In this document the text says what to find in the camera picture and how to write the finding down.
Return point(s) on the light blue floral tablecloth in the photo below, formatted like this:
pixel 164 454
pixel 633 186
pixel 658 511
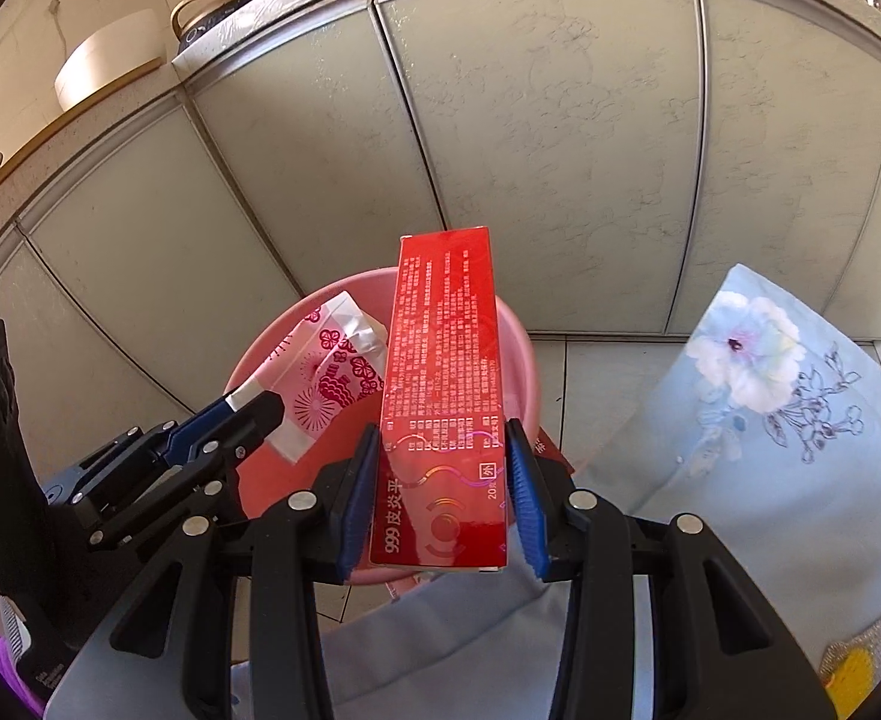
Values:
pixel 748 502

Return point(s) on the red plastic bag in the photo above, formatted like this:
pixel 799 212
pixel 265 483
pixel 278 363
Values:
pixel 550 454

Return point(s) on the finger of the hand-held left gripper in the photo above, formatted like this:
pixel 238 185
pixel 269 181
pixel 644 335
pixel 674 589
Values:
pixel 257 424
pixel 200 424

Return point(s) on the red cardboard box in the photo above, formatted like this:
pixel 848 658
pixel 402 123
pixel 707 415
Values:
pixel 440 390

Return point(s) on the induction cooker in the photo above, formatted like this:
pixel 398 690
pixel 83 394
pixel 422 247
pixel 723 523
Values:
pixel 223 26

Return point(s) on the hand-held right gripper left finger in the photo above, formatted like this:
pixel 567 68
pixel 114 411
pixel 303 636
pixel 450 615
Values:
pixel 358 502

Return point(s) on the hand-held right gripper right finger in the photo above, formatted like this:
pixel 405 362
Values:
pixel 524 502

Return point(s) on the red patterned paper cup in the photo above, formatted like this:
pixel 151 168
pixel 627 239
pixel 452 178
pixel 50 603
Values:
pixel 320 382

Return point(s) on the clear bubble wrap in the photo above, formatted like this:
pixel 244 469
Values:
pixel 868 630

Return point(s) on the white round container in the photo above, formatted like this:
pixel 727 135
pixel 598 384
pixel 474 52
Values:
pixel 107 60

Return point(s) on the pink plastic bucket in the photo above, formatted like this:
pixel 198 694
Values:
pixel 517 367

